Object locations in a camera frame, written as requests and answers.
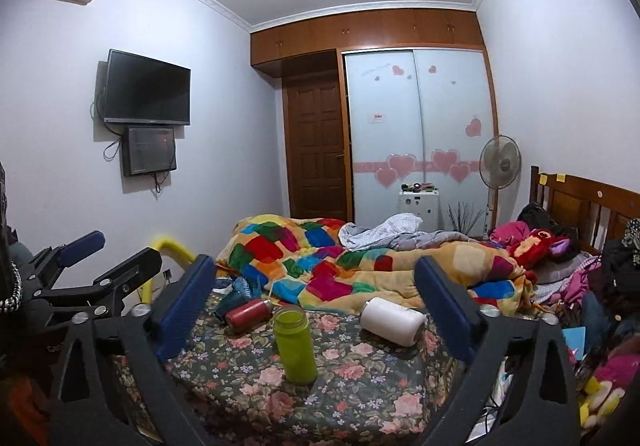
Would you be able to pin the teal bottle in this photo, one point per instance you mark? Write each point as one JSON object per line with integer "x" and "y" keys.
{"x": 229, "y": 301}

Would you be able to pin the small black wall monitor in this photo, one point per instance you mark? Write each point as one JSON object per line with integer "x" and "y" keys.
{"x": 149, "y": 150}

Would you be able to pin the white bottle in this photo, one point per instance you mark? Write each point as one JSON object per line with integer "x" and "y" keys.
{"x": 392, "y": 322}

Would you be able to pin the pink clothing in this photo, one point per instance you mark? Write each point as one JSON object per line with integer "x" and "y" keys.
{"x": 510, "y": 232}

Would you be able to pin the floral bedsheet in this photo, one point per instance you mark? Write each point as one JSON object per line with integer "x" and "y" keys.
{"x": 365, "y": 391}

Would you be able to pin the red plush toy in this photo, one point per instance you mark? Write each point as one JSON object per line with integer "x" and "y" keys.
{"x": 537, "y": 246}

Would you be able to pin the yellow padded bar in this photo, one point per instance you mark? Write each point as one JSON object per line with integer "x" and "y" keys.
{"x": 175, "y": 248}

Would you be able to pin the grey blanket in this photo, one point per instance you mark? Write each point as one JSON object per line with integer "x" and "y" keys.
{"x": 390, "y": 231}

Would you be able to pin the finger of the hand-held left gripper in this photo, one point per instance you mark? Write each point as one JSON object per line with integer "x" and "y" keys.
{"x": 125, "y": 272}
{"x": 80, "y": 247}

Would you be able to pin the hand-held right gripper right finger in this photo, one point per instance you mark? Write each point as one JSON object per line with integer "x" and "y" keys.
{"x": 444, "y": 311}

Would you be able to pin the standing fan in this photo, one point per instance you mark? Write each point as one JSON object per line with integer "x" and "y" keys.
{"x": 500, "y": 160}

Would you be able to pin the brown wooden door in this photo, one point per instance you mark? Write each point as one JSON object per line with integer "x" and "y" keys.
{"x": 315, "y": 150}

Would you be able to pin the red bottle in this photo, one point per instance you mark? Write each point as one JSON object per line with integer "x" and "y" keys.
{"x": 247, "y": 315}

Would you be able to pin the yellow plush toy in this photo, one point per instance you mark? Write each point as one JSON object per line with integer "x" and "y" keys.
{"x": 597, "y": 401}

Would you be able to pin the wooden wardrobe with heart stickers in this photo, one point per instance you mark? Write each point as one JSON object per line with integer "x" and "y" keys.
{"x": 415, "y": 125}

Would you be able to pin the wooden headboard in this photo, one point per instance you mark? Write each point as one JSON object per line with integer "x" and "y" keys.
{"x": 575, "y": 198}

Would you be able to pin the black wall television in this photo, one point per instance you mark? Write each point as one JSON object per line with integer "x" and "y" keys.
{"x": 147, "y": 88}

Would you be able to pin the black bag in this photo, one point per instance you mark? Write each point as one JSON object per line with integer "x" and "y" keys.
{"x": 542, "y": 216}

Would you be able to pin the green bottle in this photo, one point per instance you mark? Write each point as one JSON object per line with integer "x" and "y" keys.
{"x": 295, "y": 346}

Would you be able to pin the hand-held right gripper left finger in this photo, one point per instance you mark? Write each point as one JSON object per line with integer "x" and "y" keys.
{"x": 186, "y": 306}

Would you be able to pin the dark patterned bag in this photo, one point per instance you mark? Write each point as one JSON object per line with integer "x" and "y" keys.
{"x": 622, "y": 261}

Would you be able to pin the dried twig bundle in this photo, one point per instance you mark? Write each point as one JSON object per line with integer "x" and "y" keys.
{"x": 465, "y": 221}

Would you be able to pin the white small cabinet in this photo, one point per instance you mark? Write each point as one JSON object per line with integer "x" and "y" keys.
{"x": 419, "y": 211}

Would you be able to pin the colourful patchwork quilt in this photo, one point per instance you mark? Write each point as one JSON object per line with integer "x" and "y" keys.
{"x": 320, "y": 266}

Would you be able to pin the blue paper sheet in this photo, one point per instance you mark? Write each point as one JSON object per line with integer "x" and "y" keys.
{"x": 576, "y": 341}

